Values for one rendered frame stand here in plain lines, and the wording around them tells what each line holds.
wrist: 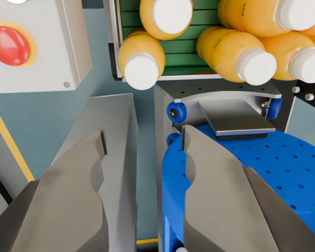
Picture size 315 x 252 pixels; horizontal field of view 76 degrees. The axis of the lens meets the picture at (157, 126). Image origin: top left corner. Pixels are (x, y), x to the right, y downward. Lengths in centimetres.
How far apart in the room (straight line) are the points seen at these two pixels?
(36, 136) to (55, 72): 152
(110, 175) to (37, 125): 105
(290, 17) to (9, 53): 29
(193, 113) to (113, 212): 37
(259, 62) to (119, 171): 60
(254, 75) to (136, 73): 14
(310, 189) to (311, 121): 168
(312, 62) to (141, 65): 20
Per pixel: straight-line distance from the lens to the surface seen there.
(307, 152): 43
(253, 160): 37
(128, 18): 42
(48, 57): 25
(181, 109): 39
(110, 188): 70
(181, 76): 36
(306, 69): 31
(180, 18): 23
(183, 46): 44
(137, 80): 24
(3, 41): 25
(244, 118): 39
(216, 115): 39
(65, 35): 25
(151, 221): 234
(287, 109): 163
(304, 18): 29
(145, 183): 191
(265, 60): 28
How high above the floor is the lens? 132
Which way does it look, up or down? 59 degrees down
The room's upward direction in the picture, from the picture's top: 172 degrees clockwise
